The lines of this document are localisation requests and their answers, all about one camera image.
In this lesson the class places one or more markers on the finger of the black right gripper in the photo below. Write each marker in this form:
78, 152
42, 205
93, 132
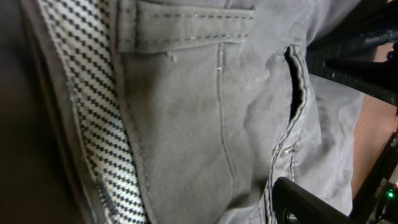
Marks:
332, 58

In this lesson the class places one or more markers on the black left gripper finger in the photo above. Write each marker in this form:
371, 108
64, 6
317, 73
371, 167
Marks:
293, 204

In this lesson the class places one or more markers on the grey shorts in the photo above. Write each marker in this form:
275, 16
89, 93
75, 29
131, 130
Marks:
188, 111

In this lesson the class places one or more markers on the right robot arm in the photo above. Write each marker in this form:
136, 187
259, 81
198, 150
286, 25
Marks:
378, 196

